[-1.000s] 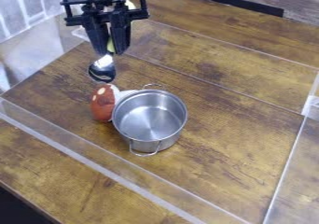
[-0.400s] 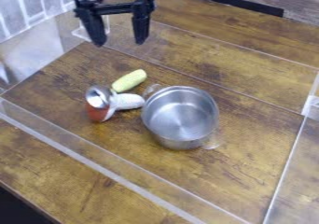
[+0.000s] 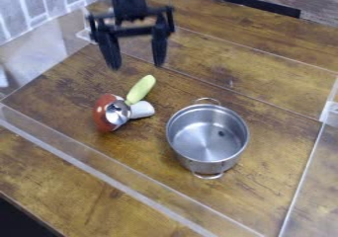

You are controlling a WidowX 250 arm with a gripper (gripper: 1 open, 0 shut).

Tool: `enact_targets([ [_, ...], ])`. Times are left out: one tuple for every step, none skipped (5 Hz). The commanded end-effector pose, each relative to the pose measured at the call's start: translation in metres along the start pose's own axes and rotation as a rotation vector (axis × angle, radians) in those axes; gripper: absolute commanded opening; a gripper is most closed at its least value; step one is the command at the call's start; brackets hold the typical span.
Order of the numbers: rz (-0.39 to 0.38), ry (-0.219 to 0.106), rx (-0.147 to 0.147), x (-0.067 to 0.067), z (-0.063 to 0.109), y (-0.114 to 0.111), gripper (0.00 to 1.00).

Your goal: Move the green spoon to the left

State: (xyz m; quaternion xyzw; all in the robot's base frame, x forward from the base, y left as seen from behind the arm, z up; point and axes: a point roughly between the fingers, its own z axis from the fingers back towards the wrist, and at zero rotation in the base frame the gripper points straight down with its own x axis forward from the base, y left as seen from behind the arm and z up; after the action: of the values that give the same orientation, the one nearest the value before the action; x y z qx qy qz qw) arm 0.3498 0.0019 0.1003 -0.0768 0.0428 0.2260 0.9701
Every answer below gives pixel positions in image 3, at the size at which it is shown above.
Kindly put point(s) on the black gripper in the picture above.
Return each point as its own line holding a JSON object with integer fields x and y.
{"x": 131, "y": 10}

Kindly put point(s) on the green handled metal spoon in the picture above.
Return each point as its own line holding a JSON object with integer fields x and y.
{"x": 127, "y": 102}

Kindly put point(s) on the red toy mushroom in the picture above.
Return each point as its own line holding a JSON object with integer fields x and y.
{"x": 101, "y": 123}

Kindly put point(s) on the small steel pot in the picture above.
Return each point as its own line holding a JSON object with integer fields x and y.
{"x": 208, "y": 136}

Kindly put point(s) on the clear acrylic front barrier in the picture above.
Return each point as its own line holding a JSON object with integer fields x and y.
{"x": 191, "y": 213}

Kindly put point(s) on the clear acrylic right panel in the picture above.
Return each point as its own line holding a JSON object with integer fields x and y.
{"x": 311, "y": 216}

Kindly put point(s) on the clear acrylic triangle bracket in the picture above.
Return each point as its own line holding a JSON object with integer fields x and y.
{"x": 84, "y": 33}

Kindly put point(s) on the black wall strip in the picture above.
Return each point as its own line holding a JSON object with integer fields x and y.
{"x": 267, "y": 6}

